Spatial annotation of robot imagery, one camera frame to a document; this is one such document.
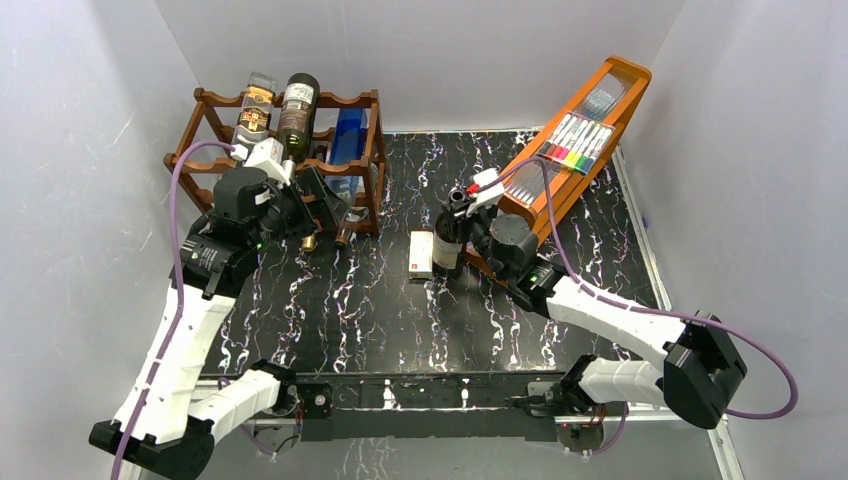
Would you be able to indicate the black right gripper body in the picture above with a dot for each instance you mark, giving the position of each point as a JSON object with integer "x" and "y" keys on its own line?
{"x": 478, "y": 228}

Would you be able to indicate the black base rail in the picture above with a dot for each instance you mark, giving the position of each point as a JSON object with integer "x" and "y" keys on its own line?
{"x": 511, "y": 404}

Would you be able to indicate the pack of coloured markers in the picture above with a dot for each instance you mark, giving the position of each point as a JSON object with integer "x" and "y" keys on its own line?
{"x": 576, "y": 143}

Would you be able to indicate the orange wooden display rack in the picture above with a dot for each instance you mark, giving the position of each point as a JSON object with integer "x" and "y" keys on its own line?
{"x": 542, "y": 192}

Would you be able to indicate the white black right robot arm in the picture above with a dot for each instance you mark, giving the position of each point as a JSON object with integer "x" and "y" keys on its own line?
{"x": 691, "y": 367}

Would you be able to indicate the clear lower bottle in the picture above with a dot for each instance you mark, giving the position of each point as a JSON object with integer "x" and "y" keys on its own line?
{"x": 353, "y": 218}

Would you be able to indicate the gold capped bottle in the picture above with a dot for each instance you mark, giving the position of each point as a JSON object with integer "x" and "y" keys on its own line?
{"x": 309, "y": 243}

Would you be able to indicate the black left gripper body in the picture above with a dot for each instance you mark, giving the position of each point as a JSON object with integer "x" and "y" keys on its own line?
{"x": 288, "y": 217}

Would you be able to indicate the white red small box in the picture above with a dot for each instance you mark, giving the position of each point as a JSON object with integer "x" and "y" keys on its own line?
{"x": 420, "y": 264}

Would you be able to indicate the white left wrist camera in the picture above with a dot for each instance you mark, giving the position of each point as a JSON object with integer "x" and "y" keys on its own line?
{"x": 270, "y": 156}

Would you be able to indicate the clear whisky bottle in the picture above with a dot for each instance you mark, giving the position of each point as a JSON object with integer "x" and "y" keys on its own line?
{"x": 253, "y": 122}

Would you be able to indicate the dark labelled wine bottle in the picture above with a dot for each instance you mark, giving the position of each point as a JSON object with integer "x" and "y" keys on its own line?
{"x": 296, "y": 120}

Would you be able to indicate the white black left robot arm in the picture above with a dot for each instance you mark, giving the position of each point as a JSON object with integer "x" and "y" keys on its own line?
{"x": 160, "y": 427}

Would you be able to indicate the blue bottle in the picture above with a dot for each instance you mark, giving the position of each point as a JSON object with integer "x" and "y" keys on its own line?
{"x": 348, "y": 145}

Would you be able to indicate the brown wooden wine rack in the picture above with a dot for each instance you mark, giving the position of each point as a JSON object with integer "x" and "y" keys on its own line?
{"x": 370, "y": 167}

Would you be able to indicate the dark green wine bottle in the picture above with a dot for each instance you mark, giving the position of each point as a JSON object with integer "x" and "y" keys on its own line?
{"x": 446, "y": 245}

